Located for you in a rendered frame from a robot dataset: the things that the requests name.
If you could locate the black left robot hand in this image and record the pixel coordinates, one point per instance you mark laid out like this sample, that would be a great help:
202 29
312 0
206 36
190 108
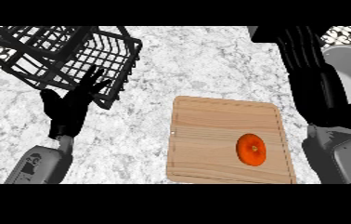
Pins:
70 108

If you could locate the orange round squash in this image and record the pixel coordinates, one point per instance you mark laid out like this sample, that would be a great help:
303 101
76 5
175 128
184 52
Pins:
250 149

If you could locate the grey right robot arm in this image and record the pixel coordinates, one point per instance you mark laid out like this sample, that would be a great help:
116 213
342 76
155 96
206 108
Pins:
330 156

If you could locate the grey pot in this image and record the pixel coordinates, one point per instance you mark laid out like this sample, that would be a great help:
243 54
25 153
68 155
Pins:
340 65

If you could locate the pale wooden cutting board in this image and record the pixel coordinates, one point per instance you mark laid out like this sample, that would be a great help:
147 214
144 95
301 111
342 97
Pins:
209 134

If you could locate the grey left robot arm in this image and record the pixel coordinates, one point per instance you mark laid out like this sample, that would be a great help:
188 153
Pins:
38 165

